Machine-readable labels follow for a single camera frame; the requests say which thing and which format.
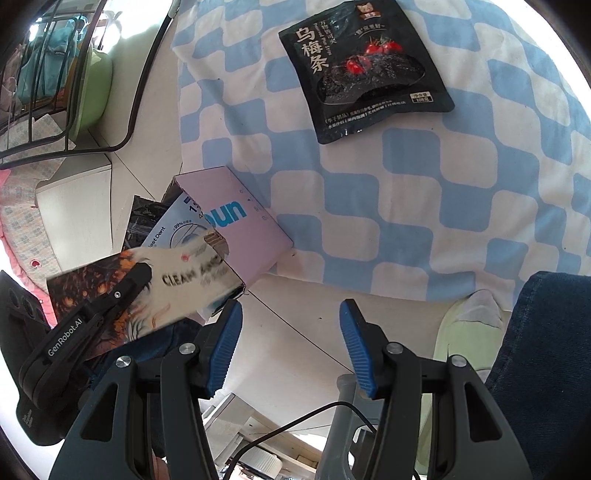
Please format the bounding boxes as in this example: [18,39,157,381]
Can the clear plastic bag black contents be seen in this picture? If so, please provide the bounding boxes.
[121,195,174,253]

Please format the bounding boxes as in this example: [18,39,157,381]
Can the person's blue jeans leg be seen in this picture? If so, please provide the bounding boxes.
[482,271,591,480]

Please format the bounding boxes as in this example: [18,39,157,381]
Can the light green slipper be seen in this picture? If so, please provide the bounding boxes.
[414,305,505,477]

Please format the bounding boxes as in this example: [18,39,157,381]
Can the white blue round-print packet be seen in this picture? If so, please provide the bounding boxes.
[141,194,211,253]

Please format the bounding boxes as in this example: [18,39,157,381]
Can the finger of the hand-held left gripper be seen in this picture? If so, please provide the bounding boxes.
[85,262,153,325]

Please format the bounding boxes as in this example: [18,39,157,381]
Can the green plastic basin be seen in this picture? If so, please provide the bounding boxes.
[69,48,114,140]

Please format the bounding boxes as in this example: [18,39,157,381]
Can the pink cardboard box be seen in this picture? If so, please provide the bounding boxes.
[161,166,295,320]

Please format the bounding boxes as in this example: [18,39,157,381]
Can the dark floral card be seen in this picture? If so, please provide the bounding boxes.
[46,237,245,359]

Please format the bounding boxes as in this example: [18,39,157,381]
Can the black cable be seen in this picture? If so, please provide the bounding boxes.
[222,401,385,480]

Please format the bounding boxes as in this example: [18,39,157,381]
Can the person's white sock foot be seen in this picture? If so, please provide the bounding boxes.
[455,290,505,329]

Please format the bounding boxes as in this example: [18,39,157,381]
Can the teal bag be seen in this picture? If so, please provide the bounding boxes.
[17,16,77,100]

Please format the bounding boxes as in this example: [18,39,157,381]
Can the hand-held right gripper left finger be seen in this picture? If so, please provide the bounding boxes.
[48,299,245,480]

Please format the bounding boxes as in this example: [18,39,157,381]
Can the pink patterned quilt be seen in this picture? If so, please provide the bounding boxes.
[0,168,62,297]

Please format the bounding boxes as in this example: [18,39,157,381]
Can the blue white checkered blanket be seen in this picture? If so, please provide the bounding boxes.
[171,0,591,308]

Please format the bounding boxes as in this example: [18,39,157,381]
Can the black snack packet red fruit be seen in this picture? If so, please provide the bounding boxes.
[278,0,456,145]

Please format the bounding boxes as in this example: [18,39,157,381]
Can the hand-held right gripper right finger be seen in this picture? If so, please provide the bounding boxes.
[339,298,533,480]

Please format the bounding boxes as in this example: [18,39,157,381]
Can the white box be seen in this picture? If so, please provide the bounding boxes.
[36,152,114,278]

